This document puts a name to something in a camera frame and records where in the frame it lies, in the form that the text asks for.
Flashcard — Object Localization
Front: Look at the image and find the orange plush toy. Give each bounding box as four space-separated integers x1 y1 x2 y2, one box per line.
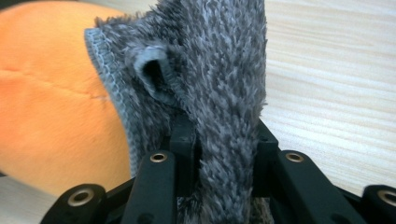
0 1 132 197

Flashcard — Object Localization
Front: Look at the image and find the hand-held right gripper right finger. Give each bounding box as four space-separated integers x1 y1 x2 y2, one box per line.
250 119 280 197

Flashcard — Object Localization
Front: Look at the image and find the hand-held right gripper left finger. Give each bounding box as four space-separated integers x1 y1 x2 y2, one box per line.
161 113 201 197

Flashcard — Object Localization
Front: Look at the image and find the grey fluffy cloth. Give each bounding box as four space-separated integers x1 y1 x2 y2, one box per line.
84 0 269 224

